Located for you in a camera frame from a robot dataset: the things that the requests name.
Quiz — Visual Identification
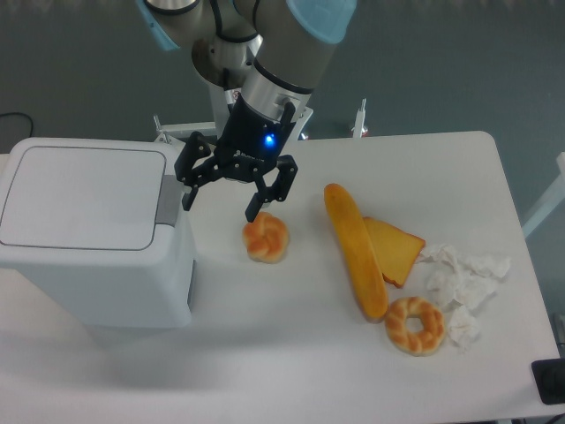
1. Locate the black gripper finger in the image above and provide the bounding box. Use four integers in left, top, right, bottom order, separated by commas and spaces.
174, 132, 220, 211
245, 155, 298, 223

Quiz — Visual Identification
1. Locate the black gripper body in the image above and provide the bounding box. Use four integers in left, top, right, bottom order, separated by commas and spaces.
214, 98, 296, 183

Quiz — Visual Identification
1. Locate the white push-top trash can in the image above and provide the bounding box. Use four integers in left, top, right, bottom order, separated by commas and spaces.
1, 138, 197, 329

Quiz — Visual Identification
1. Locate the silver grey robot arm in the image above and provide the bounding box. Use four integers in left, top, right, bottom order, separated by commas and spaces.
139, 1, 357, 221

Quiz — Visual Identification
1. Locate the knotted bread roll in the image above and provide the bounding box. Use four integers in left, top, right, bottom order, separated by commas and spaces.
242, 212, 290, 263

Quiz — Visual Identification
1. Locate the toast bread slice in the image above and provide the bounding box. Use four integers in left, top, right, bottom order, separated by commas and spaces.
363, 216, 426, 288

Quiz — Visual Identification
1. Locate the long baguette bread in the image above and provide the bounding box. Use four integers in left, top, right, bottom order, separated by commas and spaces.
324, 183, 388, 322

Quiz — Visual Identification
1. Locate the large crumpled white tissue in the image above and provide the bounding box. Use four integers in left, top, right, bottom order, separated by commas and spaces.
416, 244, 512, 311

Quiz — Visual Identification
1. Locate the small crumpled white tissue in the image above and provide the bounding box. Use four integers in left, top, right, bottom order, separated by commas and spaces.
448, 306, 480, 352

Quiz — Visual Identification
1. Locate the black device at table edge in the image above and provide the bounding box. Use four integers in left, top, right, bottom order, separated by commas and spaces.
531, 358, 564, 405

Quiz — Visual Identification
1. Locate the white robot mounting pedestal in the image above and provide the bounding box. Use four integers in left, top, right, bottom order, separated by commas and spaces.
154, 72, 313, 144

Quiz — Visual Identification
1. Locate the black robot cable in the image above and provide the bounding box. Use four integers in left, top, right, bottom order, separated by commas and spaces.
210, 0, 242, 116

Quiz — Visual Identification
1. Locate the black floor cable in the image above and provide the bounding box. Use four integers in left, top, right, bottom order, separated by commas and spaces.
0, 111, 35, 135

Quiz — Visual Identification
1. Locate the twisted ring bread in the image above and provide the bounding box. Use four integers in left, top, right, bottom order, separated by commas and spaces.
385, 297, 446, 356

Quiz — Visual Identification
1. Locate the white frame at right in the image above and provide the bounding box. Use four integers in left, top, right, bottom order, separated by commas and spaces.
522, 152, 564, 239

